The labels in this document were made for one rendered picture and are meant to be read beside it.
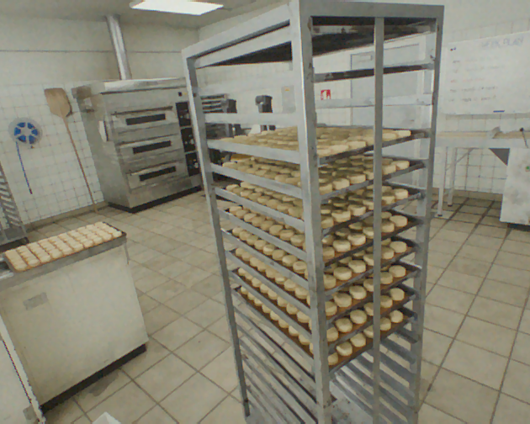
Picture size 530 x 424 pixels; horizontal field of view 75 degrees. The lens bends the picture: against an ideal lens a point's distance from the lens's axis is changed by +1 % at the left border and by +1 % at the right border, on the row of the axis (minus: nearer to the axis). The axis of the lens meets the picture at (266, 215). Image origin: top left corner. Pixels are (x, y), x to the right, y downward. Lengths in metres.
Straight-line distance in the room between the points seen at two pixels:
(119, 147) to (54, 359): 3.84
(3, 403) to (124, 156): 4.11
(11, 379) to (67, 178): 4.67
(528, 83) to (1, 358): 5.28
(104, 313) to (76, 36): 5.16
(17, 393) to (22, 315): 0.38
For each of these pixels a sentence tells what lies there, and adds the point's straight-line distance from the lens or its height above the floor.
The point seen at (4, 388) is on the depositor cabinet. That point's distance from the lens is 2.29.
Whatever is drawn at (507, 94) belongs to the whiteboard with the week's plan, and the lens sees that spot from 5.16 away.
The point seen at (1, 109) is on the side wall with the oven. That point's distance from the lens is 6.36.
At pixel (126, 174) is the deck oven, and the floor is 0.66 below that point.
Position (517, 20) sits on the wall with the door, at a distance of 5.17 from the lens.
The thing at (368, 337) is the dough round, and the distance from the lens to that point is 1.25.
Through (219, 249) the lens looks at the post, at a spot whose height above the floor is 1.08.
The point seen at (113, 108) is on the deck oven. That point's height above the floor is 1.65.
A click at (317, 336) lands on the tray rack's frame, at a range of 0.99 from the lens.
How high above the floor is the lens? 1.66
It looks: 20 degrees down
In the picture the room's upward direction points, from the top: 6 degrees counter-clockwise
